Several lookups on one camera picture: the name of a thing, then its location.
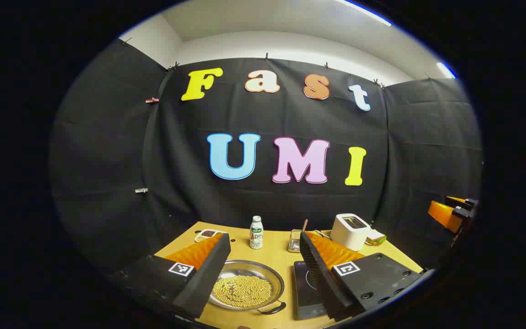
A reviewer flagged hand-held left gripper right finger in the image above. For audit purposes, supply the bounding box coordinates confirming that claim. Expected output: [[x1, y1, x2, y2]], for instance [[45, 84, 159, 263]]
[[300, 231, 435, 322]]

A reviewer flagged metal wire utensil holder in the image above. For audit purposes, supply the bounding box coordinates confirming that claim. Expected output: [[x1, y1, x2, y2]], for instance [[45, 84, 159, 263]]
[[288, 229, 304, 253]]

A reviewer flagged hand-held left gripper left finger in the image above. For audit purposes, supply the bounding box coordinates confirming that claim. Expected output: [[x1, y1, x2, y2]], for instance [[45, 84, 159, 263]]
[[108, 233, 231, 320]]

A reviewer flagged steel pot with soybeans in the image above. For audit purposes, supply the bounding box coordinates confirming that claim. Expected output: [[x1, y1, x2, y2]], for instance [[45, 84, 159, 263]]
[[207, 260, 287, 316]]

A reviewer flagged white drink bottle green label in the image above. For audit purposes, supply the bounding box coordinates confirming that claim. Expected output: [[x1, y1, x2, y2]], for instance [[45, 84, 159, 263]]
[[249, 216, 264, 249]]

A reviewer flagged white toaster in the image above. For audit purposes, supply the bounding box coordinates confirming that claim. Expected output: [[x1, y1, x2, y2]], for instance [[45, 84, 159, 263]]
[[330, 213, 372, 252]]

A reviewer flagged black induction cooktop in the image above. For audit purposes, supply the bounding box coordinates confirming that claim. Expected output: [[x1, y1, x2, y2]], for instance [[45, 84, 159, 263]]
[[293, 260, 332, 320]]

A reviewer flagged white divided dish of beans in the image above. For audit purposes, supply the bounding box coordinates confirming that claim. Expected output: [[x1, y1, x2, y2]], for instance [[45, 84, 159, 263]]
[[194, 229, 225, 243]]

